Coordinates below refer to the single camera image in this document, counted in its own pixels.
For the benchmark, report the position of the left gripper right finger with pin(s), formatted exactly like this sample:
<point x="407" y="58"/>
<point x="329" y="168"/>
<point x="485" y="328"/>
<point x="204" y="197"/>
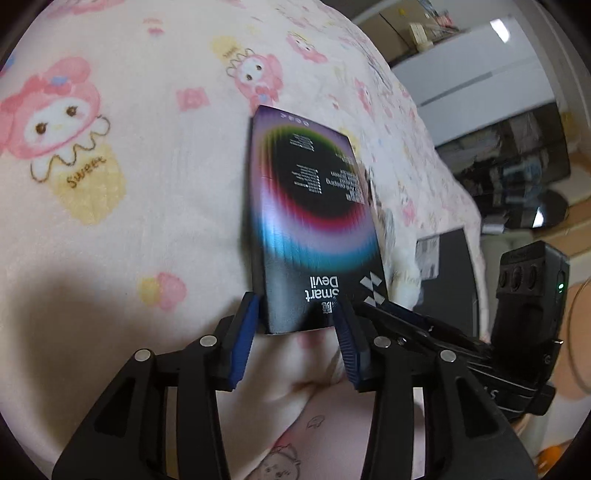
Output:
<point x="375" y="363"/>

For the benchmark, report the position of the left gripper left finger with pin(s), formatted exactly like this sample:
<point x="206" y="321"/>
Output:
<point x="213" y="363"/>

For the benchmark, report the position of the person's right hand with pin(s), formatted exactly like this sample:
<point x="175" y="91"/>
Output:
<point x="571" y="375"/>

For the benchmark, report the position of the black cardboard storage box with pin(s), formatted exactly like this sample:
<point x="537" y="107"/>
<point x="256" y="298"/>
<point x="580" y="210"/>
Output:
<point x="448" y="285"/>

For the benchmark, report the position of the black round side table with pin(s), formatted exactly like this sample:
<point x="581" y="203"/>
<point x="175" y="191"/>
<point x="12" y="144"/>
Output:
<point x="545" y="210"/>

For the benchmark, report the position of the white cabinet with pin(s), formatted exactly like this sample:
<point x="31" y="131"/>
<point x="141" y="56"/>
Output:
<point x="475" y="79"/>

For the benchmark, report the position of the pink cartoon print blanket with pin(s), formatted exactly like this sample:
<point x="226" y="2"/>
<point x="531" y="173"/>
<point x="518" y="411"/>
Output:
<point x="124" y="131"/>

